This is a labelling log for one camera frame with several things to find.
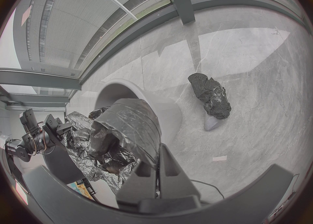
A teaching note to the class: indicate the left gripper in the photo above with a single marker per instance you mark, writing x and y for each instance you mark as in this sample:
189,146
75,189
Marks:
55,127

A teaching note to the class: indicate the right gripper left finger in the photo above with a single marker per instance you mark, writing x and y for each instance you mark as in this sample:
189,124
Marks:
137,188

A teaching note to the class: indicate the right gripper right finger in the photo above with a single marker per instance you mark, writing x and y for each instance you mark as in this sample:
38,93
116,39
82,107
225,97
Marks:
176,184

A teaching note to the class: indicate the black plastic bag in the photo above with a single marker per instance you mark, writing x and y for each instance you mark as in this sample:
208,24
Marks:
127,120

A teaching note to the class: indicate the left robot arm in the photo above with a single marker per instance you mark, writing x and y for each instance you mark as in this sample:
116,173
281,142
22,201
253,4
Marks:
24,147

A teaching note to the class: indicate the white trash bin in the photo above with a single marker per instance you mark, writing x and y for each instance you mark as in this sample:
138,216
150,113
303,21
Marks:
161,110

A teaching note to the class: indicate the crumpled black plastic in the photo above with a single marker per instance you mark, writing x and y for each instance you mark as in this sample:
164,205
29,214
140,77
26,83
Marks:
210,96

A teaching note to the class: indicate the dark grey round chair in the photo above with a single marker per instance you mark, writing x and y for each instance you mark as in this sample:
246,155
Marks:
61,166

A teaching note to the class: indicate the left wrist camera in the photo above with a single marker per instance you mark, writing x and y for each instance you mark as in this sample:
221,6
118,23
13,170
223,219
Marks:
28,119

